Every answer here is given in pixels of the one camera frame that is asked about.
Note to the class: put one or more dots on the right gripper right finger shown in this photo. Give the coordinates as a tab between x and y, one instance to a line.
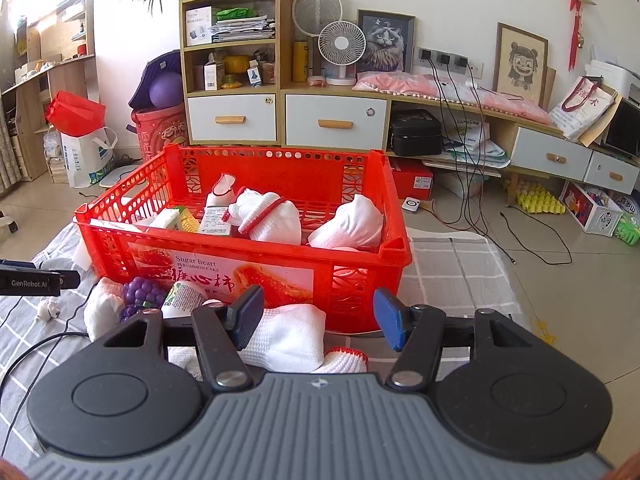
416	334

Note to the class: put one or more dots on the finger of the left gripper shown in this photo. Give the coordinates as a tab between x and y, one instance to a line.
24	279

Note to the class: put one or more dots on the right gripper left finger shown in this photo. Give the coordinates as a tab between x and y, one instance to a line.
221	333

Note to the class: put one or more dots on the white grey glove bundle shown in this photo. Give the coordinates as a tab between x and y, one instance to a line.
290	339

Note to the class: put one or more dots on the white glove red cuff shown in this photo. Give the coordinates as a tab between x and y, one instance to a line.
265	217

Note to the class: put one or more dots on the white glove bundle top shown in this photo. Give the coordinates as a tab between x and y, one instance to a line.
222	193

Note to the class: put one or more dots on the small white animal figurine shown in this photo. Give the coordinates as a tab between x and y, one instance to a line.
47	309

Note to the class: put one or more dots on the green white paper cup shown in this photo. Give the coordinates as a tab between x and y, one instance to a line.
184	297

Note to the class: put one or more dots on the grey checkered tablecloth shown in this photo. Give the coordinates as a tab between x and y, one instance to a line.
459	274

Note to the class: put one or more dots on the red plastic crate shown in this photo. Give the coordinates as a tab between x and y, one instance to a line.
122	245

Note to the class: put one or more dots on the purple toy grapes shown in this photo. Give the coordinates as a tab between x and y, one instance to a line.
139	294

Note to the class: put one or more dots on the white green medicine box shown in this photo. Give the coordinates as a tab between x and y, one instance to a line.
215	222

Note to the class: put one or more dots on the yellow toy corn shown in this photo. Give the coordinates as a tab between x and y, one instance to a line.
188	223

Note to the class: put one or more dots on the white shopping bag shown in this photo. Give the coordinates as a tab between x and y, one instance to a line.
89	158

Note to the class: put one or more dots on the white floor scale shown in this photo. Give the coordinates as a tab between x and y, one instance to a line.
117	174

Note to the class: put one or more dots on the red shopping bag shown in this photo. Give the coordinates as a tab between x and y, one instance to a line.
74	115

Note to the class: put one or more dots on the yellow egg tray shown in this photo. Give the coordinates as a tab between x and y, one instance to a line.
533	198

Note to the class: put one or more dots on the black box under cabinet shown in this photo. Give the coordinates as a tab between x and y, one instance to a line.
414	133

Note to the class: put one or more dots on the low wooden drawer cabinet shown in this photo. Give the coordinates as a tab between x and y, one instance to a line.
534	148

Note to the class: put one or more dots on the red snack bucket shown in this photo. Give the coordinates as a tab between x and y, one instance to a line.
157	128

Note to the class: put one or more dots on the purple ball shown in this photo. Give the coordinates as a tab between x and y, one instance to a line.
166	90

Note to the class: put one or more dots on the wooden shelf cabinet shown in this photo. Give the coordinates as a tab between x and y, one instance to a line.
237	60

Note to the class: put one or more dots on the pink folded cloth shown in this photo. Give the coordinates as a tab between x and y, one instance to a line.
440	88

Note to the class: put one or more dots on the white red gift bag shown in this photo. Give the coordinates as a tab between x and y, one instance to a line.
581	108

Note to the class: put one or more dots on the white desk fan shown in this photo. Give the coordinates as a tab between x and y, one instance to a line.
342	44

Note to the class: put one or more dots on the round racket fan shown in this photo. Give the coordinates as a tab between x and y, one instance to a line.
310	17

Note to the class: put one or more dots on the cartoon girl picture frame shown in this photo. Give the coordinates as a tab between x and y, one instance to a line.
521	63

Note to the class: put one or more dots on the cat picture frame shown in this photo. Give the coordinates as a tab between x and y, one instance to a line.
389	39

